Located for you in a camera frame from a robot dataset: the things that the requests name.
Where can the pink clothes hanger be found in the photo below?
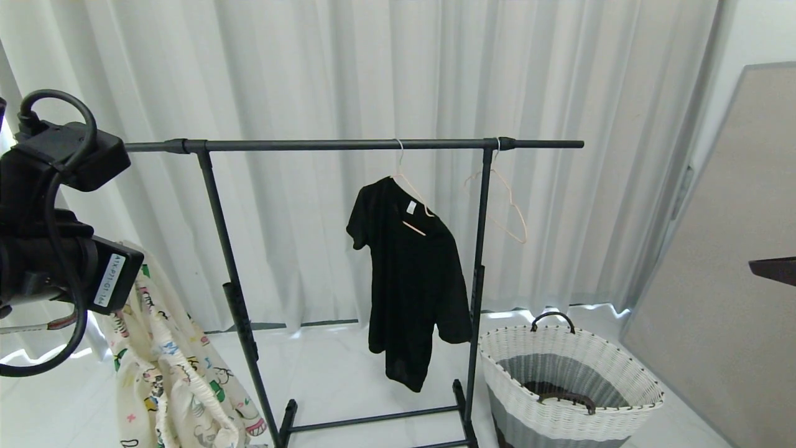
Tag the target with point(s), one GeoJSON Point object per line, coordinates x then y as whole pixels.
{"type": "Point", "coordinates": [525, 233]}
{"type": "Point", "coordinates": [415, 229]}

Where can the black garment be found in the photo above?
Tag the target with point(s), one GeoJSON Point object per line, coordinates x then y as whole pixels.
{"type": "Point", "coordinates": [410, 286]}

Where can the white laundry basket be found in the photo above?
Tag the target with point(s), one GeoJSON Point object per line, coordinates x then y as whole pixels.
{"type": "Point", "coordinates": [559, 423]}

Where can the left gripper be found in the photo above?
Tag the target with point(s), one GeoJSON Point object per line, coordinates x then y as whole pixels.
{"type": "Point", "coordinates": [50, 274]}

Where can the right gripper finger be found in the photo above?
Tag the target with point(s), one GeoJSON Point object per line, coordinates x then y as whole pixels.
{"type": "Point", "coordinates": [780, 270]}

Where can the black clothes rack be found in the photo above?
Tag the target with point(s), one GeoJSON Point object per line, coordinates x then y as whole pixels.
{"type": "Point", "coordinates": [348, 145]}

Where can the cream printed garment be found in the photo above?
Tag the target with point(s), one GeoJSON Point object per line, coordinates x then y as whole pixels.
{"type": "Point", "coordinates": [168, 373]}

